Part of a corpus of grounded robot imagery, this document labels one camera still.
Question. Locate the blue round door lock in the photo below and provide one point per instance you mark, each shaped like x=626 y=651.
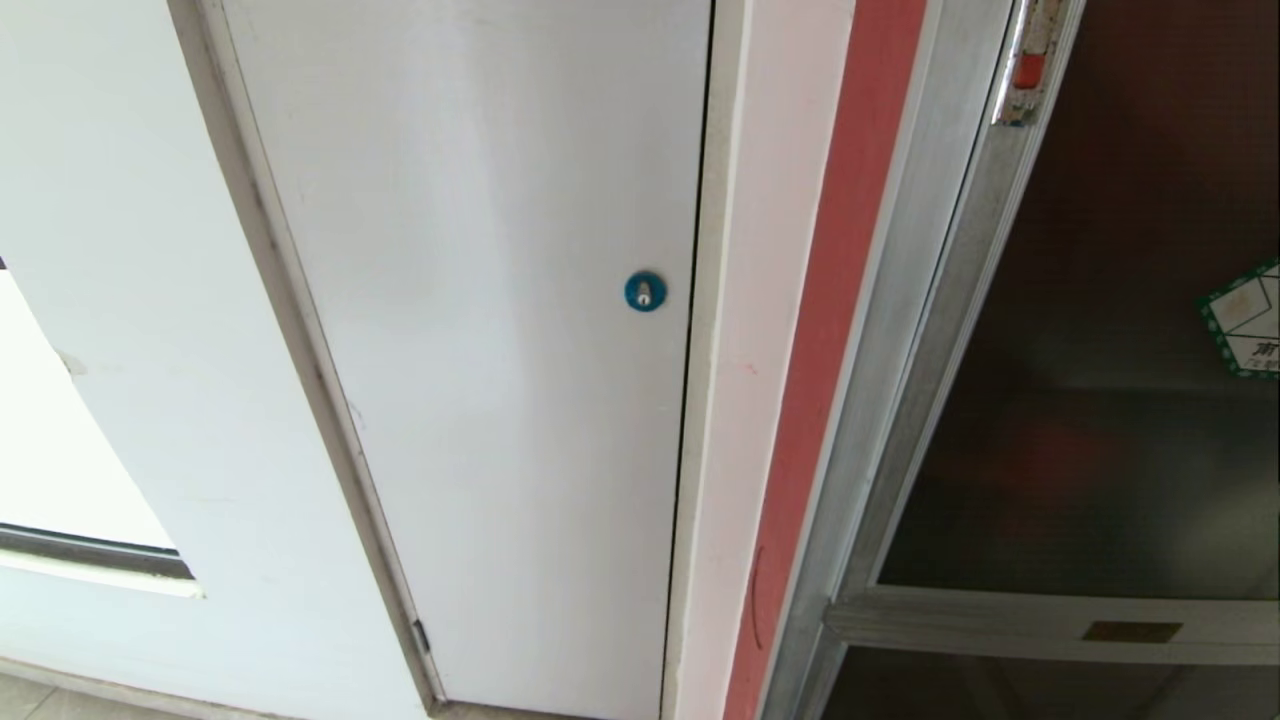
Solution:
x=645 y=291

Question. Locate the white metal door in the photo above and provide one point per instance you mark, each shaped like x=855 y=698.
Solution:
x=480 y=350

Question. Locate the small metal door hinge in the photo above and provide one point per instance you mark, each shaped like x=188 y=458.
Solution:
x=421 y=636

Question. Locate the silver latch with red button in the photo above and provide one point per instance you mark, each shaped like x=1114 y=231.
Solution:
x=1027 y=62

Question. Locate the small brass plate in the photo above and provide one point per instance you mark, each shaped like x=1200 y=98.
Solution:
x=1131 y=631

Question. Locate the green and white sticker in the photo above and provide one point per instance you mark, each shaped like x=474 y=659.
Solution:
x=1248 y=322

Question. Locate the red cabinet frame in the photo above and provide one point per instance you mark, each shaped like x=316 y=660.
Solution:
x=825 y=350

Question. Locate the glass cabinet door with metal frame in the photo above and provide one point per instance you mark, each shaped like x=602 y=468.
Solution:
x=1080 y=480

